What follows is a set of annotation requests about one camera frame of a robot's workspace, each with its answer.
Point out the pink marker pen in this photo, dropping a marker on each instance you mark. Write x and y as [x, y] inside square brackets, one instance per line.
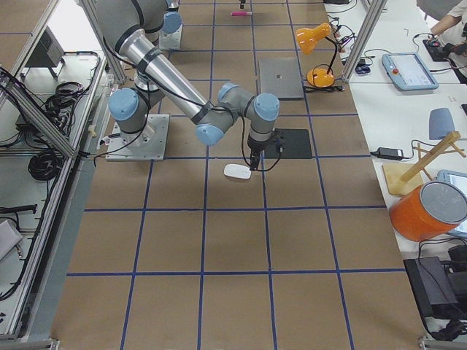
[241, 13]

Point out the aluminium frame post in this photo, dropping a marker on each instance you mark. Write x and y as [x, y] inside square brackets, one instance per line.
[366, 29]

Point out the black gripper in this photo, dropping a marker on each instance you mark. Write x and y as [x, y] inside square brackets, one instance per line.
[256, 149]

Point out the orange desk lamp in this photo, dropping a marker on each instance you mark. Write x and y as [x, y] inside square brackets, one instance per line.
[320, 75]

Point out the silver laptop notebook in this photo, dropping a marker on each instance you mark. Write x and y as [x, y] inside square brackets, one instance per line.
[281, 77]

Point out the wooden stand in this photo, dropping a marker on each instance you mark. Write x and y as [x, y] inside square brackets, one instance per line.
[403, 178]

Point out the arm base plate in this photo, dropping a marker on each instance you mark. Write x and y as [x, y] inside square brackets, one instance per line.
[170, 37]
[150, 145]

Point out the grey blue pad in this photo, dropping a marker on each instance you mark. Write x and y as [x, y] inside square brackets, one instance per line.
[440, 123]

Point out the black mousepad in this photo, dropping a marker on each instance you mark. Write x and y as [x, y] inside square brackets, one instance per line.
[293, 143]

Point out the orange cylindrical container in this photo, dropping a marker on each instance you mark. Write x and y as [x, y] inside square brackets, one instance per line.
[419, 215]

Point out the person hand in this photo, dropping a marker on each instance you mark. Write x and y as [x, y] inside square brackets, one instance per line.
[438, 29]

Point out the black power adapter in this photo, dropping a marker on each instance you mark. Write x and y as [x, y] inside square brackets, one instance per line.
[389, 153]

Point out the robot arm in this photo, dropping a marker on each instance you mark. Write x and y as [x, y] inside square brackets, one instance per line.
[172, 20]
[131, 29]

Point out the white computer mouse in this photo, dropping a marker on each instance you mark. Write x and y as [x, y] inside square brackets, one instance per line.
[237, 171]

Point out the blue teach pendant tablet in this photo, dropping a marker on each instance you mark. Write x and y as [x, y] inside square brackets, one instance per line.
[408, 72]

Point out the black box device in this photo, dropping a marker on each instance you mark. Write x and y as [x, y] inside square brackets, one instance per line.
[432, 290]

